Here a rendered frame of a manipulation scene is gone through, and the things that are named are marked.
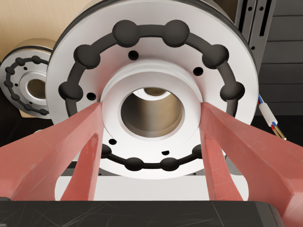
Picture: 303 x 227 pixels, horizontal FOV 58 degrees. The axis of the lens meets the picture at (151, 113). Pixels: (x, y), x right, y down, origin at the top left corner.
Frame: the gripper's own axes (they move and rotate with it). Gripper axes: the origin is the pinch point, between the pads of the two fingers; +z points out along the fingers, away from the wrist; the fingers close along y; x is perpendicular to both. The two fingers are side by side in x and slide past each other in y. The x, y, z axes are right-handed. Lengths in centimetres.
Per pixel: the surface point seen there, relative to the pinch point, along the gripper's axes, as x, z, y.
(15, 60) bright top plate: 6.1, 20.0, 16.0
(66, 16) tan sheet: 1.9, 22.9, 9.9
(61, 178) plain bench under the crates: 47, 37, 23
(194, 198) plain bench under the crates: 54, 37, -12
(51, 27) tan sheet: 3.2, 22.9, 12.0
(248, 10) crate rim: -1.6, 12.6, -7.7
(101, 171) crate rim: 17.7, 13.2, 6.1
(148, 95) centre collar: 10.5, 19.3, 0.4
